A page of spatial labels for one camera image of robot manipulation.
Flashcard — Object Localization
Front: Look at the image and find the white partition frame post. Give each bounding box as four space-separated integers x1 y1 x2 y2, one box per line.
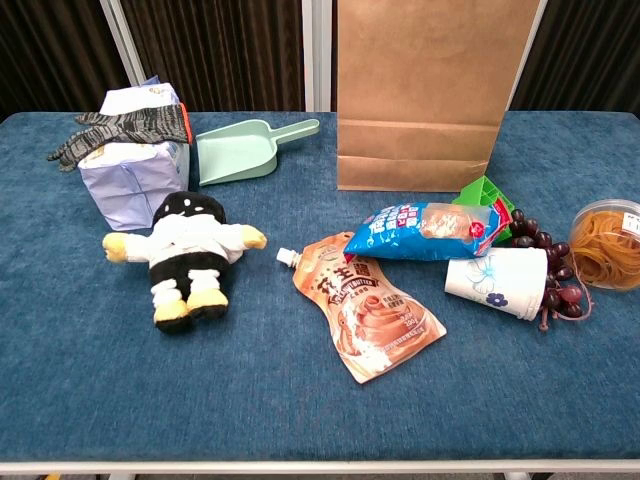
98 0 149 87
502 0 550 112
301 0 333 112

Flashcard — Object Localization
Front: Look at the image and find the dark pleated curtain panel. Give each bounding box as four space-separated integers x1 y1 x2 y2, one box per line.
331 0 340 112
0 0 132 121
509 0 640 112
121 0 306 112

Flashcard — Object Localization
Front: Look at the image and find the white table frame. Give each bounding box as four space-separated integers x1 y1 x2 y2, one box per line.
0 459 640 480

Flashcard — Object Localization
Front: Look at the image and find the mint green plastic scoop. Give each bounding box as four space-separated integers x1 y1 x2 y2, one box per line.
195 118 322 187

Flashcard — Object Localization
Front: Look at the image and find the purple grape bunch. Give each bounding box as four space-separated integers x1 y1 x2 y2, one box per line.
508 208 596 332

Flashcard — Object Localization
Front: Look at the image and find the green plastic grid block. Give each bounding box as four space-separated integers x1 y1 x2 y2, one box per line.
451 174 516 246

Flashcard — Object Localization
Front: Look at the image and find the pale lilac tissue pack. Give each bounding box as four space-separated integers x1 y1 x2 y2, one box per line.
78 75 192 232

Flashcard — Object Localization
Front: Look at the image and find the black and white plush doll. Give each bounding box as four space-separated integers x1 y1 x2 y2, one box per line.
102 190 269 335

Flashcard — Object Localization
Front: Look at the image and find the blue snack packet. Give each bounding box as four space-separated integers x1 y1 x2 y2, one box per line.
344 201 514 263

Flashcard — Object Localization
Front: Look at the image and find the white flower print paper cup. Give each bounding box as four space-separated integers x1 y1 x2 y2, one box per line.
444 246 550 321

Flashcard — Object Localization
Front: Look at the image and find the grey striped knit glove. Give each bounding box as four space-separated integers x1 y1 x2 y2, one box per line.
47 102 194 173

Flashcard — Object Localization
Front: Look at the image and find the clear tub of rubber bands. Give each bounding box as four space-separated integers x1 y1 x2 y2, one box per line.
568 198 640 292

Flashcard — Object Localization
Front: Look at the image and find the orange peanut butter pouch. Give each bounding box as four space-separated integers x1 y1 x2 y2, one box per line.
276 230 448 385

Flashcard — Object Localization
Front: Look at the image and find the brown paper bag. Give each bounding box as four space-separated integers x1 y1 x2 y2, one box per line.
337 0 542 193

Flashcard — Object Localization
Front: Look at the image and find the blue felt table cover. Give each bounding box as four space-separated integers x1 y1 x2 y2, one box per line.
0 110 640 462

